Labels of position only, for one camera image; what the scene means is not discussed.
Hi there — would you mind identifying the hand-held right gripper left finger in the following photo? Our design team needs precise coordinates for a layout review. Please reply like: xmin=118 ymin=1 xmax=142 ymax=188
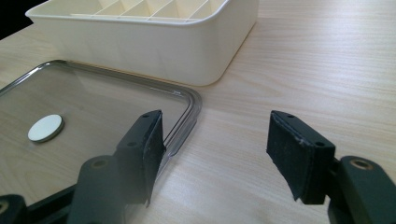
xmin=113 ymin=109 xmax=167 ymax=208

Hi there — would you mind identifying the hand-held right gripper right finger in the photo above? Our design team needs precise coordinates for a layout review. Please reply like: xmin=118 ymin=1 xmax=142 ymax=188
xmin=265 ymin=109 xmax=337 ymax=205

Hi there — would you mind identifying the clear plastic lid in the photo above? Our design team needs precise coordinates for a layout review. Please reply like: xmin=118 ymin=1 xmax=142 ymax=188
xmin=0 ymin=59 xmax=204 ymax=206

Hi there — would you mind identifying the cream plastic divided storage box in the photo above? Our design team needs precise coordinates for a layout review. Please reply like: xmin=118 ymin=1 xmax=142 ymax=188
xmin=24 ymin=0 xmax=260 ymax=88

